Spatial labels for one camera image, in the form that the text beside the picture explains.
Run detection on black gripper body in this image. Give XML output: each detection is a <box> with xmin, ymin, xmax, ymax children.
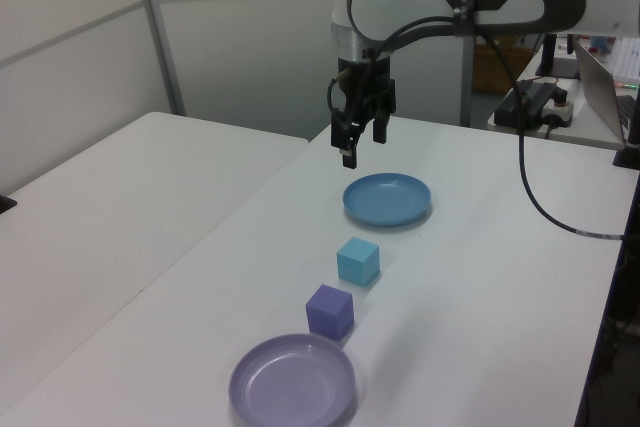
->
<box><xmin>334</xmin><ymin>57</ymin><xmax>393</xmax><ymax>122</ymax></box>

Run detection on light blue cube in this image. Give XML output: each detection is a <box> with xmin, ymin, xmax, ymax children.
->
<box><xmin>336</xmin><ymin>236</ymin><xmax>381</xmax><ymax>288</ymax></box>

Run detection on purple cube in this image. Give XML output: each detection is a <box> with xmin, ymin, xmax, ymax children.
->
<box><xmin>305</xmin><ymin>284</ymin><xmax>355</xmax><ymax>341</ymax></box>

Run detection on blue plate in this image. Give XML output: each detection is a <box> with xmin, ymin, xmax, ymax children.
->
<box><xmin>342</xmin><ymin>172</ymin><xmax>433</xmax><ymax>233</ymax></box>

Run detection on cardboard box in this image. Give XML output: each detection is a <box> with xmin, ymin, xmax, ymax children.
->
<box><xmin>472</xmin><ymin>36</ymin><xmax>540</xmax><ymax>95</ymax></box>

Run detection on black control box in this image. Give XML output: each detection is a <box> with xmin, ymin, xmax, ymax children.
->
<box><xmin>493</xmin><ymin>79</ymin><xmax>556</xmax><ymax>129</ymax></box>

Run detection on grey emergency stop button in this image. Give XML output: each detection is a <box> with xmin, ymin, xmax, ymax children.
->
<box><xmin>542</xmin><ymin>90</ymin><xmax>574</xmax><ymax>126</ymax></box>

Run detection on black monitor stand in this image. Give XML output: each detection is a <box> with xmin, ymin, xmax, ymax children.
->
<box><xmin>532</xmin><ymin>32</ymin><xmax>584</xmax><ymax>81</ymax></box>

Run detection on silver laptop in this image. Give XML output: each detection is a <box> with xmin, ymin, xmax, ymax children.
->
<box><xmin>572</xmin><ymin>36</ymin><xmax>640</xmax><ymax>144</ymax></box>

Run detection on purple plate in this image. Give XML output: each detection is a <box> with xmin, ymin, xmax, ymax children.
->
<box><xmin>228</xmin><ymin>332</ymin><xmax>359</xmax><ymax>427</ymax></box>

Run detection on black strap on arm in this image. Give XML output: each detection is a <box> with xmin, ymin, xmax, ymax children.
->
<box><xmin>452</xmin><ymin>0</ymin><xmax>482</xmax><ymax>39</ymax></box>

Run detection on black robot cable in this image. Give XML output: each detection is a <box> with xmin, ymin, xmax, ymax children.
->
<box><xmin>326</xmin><ymin>15</ymin><xmax>626</xmax><ymax>243</ymax></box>

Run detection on grey partition post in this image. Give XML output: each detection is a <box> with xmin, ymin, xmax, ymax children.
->
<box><xmin>133</xmin><ymin>0</ymin><xmax>187</xmax><ymax>117</ymax></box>

